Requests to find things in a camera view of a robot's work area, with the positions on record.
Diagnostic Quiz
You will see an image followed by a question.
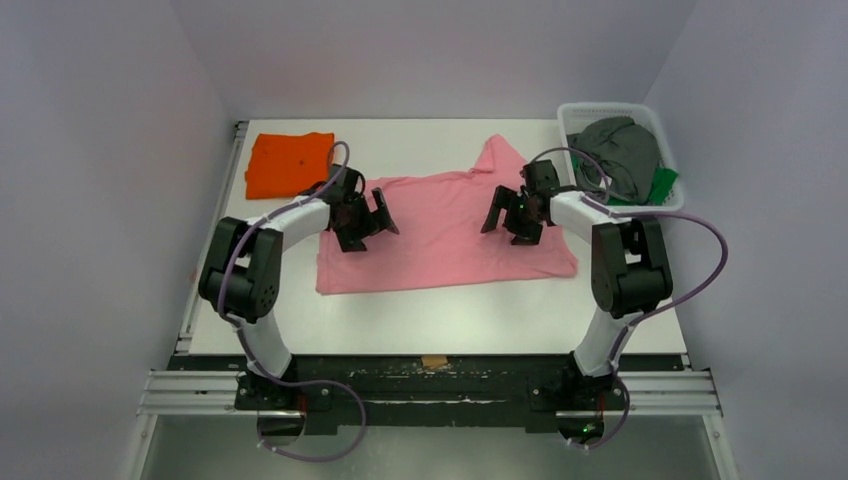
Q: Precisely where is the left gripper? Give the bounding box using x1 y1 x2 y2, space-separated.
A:
334 189 396 252

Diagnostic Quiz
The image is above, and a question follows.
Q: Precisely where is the pink t shirt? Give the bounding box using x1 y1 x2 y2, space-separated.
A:
316 135 578 295

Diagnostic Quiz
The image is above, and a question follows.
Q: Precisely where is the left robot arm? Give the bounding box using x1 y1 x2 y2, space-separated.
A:
198 164 399 409

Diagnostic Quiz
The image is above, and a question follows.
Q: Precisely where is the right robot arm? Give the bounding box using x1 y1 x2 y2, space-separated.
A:
481 160 673 407

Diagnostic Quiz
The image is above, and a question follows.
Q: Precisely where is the folded orange t shirt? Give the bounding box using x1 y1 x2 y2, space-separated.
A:
244 132 335 200

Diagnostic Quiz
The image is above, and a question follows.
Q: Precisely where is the white plastic basket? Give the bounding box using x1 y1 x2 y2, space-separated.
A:
557 102 684 212

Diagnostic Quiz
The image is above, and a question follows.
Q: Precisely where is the grey t shirt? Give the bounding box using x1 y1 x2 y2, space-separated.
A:
567 116 661 204

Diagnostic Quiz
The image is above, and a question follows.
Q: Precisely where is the brown tape piece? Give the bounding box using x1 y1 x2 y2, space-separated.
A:
421 355 449 370

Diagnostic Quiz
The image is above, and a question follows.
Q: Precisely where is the green t shirt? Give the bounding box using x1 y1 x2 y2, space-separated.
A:
570 153 679 206

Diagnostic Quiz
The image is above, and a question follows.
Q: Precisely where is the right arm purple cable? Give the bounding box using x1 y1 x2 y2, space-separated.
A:
528 146 730 452

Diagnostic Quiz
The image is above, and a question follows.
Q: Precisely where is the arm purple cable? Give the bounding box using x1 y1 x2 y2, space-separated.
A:
528 146 730 452
215 140 369 464

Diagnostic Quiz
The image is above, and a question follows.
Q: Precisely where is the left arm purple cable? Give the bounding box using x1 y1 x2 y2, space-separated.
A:
215 140 369 464

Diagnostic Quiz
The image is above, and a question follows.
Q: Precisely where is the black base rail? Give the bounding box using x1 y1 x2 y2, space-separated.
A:
167 354 686 440

